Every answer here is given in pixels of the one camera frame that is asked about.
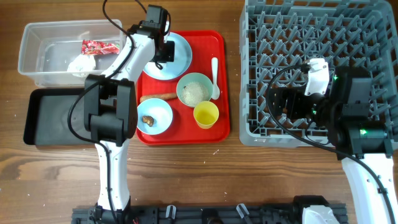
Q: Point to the green bowl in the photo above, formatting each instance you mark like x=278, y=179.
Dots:
x=194, y=77

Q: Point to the clear plastic bin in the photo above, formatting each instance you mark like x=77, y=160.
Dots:
x=48, y=48

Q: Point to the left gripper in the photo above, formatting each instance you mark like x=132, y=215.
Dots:
x=170, y=55

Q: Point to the white tissue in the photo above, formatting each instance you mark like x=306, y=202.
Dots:
x=82, y=65

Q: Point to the brown carrot stick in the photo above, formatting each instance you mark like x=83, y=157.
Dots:
x=163, y=96

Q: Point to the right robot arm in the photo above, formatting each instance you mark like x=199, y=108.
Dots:
x=340, y=103

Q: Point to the red serving tray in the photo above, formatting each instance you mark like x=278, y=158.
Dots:
x=205, y=45

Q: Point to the grey dishwasher rack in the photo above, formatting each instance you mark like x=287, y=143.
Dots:
x=276, y=35

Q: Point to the brown food scrap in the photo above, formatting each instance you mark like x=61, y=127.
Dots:
x=149, y=120

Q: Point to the white rice pile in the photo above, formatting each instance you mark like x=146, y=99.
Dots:
x=193, y=93

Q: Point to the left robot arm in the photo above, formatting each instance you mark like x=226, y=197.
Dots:
x=110, y=110

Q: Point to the yellow plastic cup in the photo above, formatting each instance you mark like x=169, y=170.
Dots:
x=206, y=114

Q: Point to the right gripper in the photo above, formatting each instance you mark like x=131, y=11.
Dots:
x=295, y=96

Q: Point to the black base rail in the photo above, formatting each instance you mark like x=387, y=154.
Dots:
x=303, y=209

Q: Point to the white plastic spoon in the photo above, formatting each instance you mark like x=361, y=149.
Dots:
x=214, y=69

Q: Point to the black plastic tray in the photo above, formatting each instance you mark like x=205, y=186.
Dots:
x=46, y=121

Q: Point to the small light blue bowl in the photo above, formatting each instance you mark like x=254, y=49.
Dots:
x=160, y=111

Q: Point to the large light blue plate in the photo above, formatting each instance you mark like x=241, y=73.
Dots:
x=181, y=60

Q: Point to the red snack wrapper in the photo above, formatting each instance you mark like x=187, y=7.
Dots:
x=92, y=47

